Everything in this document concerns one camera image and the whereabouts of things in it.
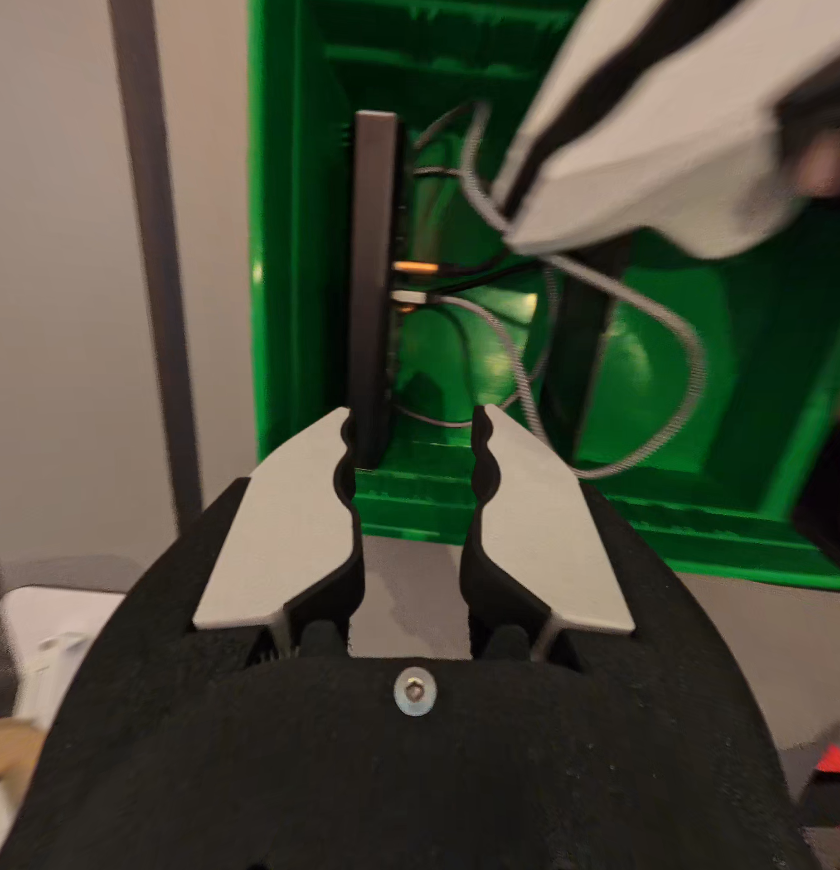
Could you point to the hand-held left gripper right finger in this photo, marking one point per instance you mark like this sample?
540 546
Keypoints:
549 544

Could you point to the tan object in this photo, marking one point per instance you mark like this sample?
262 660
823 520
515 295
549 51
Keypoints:
8 751

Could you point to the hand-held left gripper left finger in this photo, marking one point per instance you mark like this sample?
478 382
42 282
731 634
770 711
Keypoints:
284 530

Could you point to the black blurred object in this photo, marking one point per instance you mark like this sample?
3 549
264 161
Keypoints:
831 503

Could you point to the green plastic box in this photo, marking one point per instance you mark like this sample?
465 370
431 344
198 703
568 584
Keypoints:
290 272

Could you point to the red and black object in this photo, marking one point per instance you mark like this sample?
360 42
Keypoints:
834 765

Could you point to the grey metal bar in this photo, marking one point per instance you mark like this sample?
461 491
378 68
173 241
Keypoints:
154 238

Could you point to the white plastic object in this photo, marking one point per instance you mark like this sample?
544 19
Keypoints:
59 625

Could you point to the dark device with ports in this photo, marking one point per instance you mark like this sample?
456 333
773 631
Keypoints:
372 285

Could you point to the dark upright post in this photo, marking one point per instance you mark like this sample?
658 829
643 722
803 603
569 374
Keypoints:
583 340

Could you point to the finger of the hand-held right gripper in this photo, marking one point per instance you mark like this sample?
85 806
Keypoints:
685 149
583 61

